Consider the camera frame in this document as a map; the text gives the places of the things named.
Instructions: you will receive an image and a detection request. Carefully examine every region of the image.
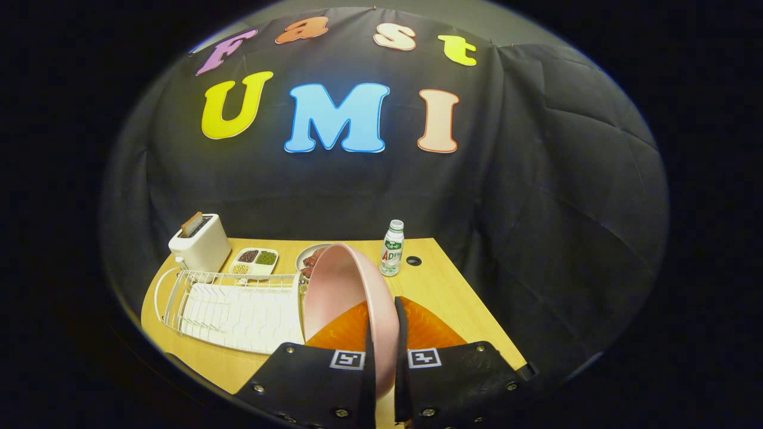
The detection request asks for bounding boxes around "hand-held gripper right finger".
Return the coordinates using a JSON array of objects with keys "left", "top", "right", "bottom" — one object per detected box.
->
[{"left": 393, "top": 296, "right": 540, "bottom": 429}]

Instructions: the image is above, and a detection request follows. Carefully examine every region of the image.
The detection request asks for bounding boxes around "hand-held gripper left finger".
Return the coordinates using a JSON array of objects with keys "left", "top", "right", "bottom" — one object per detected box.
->
[{"left": 234, "top": 301, "right": 377, "bottom": 429}]

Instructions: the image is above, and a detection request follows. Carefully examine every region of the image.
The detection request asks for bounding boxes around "pink plate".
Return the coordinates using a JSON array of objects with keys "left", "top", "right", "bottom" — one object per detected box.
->
[{"left": 302, "top": 243, "right": 400, "bottom": 399}]

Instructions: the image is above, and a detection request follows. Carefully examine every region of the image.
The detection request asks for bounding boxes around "white wire dish rack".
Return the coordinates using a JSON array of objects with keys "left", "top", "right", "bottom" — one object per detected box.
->
[{"left": 154, "top": 267, "right": 308, "bottom": 356}]

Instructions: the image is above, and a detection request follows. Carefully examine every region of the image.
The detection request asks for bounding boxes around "beige plate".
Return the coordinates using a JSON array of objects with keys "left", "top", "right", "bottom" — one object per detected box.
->
[{"left": 296, "top": 243, "right": 334, "bottom": 281}]

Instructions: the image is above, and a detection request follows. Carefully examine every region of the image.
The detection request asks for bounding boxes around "white drip tray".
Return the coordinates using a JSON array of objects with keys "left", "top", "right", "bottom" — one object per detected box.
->
[{"left": 179, "top": 283, "right": 306, "bottom": 355}]

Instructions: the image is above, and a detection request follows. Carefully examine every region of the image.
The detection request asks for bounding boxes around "divided tray of beans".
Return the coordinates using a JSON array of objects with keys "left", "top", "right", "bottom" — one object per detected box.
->
[{"left": 229, "top": 247, "right": 280, "bottom": 278}]

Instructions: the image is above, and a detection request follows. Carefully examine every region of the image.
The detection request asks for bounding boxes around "white green drink bottle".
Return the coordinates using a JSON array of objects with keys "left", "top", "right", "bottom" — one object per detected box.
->
[{"left": 379, "top": 219, "right": 405, "bottom": 278}]

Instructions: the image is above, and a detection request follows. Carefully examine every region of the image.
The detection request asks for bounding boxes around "white toaster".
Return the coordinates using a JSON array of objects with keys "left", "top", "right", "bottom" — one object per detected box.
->
[{"left": 168, "top": 213, "right": 232, "bottom": 273}]

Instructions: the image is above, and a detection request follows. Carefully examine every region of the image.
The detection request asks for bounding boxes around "black backdrop cloth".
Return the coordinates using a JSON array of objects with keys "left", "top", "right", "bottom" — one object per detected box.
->
[{"left": 101, "top": 6, "right": 668, "bottom": 382}]

